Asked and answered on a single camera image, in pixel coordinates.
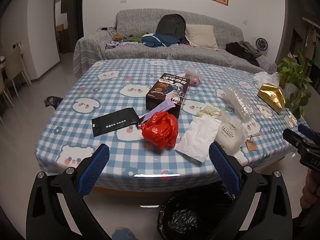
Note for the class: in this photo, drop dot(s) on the purple packet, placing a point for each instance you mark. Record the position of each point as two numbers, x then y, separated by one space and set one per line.
160 107

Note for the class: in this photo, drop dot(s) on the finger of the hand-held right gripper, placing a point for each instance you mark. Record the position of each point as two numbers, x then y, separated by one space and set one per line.
308 132
295 140

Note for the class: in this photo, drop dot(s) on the beige pillow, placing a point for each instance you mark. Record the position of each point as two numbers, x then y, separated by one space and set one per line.
201 36

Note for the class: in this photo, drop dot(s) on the green garment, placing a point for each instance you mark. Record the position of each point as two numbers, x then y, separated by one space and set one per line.
135 38

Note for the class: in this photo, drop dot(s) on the person's right hand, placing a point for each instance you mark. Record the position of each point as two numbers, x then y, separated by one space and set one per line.
311 190

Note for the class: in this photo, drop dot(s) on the trash bin with black liner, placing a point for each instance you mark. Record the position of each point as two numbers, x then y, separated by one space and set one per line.
185 217

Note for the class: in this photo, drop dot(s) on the blue checkered printed tablecloth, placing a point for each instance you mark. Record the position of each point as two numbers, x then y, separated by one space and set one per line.
112 67

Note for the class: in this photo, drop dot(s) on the blue fluffy slipper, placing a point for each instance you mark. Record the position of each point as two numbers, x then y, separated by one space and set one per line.
122 233

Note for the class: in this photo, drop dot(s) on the yellow item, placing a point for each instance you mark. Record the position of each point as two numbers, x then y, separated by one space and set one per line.
117 37

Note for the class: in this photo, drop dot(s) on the translucent white bag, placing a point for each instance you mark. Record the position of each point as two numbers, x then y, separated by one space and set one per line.
230 137

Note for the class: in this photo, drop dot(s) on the small round fan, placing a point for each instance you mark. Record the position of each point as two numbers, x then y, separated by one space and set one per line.
262 45

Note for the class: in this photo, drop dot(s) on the white crumpled tissue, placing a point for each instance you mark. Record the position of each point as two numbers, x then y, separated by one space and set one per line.
265 78

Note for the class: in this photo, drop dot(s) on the brown paper tags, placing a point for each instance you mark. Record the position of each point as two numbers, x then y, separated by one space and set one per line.
252 143

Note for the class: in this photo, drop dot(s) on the dark clothes pile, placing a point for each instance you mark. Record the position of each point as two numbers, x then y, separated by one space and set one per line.
240 50

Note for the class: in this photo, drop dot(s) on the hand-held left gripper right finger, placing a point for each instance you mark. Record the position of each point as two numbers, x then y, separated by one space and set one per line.
222 165

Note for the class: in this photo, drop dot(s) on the green potted plant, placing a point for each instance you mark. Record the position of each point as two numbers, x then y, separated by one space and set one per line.
295 67

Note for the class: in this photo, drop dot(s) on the cream green packet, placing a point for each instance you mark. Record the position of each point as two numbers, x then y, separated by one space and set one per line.
207 111

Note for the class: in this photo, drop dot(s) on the white paper pouch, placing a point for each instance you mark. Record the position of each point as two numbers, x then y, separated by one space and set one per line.
197 140

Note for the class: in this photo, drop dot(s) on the black backpack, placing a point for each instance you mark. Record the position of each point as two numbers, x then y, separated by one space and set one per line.
172 26

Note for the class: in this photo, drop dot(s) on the red plastic bag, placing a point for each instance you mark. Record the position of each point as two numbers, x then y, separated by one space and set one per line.
160 130

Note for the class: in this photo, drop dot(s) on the clear bubble wrap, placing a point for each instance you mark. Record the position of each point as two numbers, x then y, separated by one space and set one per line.
240 102

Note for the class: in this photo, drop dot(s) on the black flat pouch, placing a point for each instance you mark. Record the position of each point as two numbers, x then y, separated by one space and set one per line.
115 121

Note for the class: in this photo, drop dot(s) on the beige dining chair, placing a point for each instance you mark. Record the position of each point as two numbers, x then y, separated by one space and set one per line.
17 65

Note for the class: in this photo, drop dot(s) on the small white bottles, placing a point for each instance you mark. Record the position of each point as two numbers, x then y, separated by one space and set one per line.
291 121

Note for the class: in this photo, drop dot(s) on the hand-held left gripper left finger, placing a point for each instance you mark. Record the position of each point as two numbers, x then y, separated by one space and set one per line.
93 170

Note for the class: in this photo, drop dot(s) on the pink plastic bag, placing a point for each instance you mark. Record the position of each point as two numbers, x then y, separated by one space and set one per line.
193 76

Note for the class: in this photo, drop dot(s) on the small foil wrapper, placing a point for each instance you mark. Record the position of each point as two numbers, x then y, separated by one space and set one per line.
228 108

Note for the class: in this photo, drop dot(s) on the black plastic bag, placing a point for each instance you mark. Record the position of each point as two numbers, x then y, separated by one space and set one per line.
52 102

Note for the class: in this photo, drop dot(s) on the grey sofa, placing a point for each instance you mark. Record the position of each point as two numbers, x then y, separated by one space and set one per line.
140 52

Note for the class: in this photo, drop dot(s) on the blue jacket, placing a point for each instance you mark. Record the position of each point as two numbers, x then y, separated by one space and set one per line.
155 40

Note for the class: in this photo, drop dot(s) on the black snack box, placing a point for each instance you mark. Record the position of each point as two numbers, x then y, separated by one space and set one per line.
165 90

